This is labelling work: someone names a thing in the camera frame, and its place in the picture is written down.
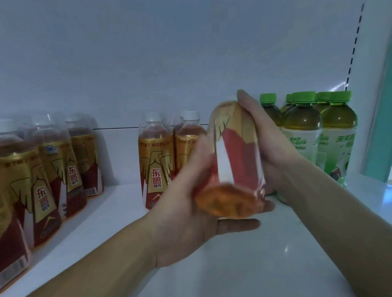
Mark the row of green-capped bottles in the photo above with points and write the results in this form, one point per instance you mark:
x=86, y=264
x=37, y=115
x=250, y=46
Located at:
x=333, y=129

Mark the person's left hand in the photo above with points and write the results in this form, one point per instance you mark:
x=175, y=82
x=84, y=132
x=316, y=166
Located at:
x=178, y=219

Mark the gold-red drink bottle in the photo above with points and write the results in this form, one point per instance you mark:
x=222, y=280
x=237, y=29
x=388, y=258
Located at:
x=234, y=164

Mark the person's right hand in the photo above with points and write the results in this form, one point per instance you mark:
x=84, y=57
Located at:
x=277, y=150

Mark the white metal shelf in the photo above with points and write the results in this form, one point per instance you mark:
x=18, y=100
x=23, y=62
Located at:
x=141, y=56

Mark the row of amber drink bottles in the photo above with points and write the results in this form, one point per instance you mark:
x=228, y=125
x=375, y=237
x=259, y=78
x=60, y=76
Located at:
x=30, y=193

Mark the person's right forearm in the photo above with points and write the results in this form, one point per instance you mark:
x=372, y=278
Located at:
x=358, y=228

